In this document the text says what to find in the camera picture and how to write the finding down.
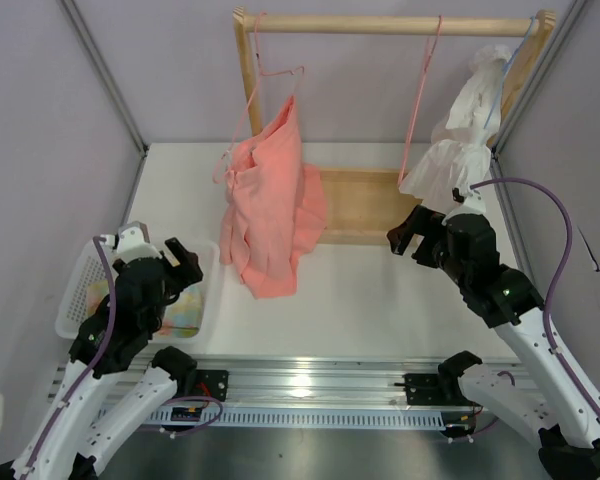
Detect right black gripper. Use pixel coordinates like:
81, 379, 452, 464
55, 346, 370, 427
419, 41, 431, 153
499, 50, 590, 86
388, 204, 471, 288

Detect floral pastel skirt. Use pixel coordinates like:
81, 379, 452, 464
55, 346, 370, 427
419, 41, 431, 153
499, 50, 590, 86
86, 280, 204, 338

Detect pink wire hanger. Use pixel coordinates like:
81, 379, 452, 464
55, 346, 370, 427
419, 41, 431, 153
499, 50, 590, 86
397, 15, 444, 186

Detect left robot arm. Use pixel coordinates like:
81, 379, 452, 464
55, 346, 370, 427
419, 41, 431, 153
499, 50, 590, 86
0, 235, 203, 479

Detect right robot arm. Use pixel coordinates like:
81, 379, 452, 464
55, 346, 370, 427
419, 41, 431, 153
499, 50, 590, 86
387, 206, 600, 479

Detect pink hanger with dress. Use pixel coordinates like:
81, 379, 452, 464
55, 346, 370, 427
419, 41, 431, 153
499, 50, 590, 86
212, 6, 306, 184

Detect wooden clothes rack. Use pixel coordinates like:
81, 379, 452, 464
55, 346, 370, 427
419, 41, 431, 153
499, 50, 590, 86
247, 13, 530, 245

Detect white ruffled garment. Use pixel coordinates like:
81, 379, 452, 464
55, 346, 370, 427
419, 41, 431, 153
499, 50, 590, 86
398, 45, 511, 214

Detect salmon pink dress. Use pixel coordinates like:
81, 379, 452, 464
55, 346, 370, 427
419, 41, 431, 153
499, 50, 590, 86
220, 95, 327, 299

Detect white plastic basket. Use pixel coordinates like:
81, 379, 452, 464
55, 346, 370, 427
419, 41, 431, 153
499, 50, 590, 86
55, 238, 222, 345

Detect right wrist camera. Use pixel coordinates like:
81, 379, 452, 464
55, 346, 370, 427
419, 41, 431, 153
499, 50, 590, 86
442, 187, 486, 225

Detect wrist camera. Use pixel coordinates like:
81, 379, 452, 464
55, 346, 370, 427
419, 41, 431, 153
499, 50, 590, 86
442, 187, 486, 225
112, 221, 160, 263

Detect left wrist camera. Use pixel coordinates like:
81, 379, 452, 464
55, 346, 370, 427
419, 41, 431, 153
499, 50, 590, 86
112, 221, 160, 263

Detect aluminium mounting rail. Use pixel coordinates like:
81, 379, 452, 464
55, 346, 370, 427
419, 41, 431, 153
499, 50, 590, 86
47, 355, 546, 406

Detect perforated cable duct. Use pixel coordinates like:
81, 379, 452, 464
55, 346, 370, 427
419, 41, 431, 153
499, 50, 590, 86
144, 406, 480, 431

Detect blue wire hanger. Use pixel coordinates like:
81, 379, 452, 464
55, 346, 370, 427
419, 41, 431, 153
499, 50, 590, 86
483, 17, 536, 129

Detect aluminium corner post left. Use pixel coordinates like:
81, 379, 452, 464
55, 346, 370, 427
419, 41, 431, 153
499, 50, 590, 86
57, 0, 149, 157

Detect aluminium corner post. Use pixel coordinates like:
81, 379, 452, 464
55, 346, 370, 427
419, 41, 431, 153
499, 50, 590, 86
489, 0, 594, 154
57, 0, 149, 157

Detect aluminium corner post right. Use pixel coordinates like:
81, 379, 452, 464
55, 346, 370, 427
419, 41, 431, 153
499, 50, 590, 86
489, 0, 594, 154

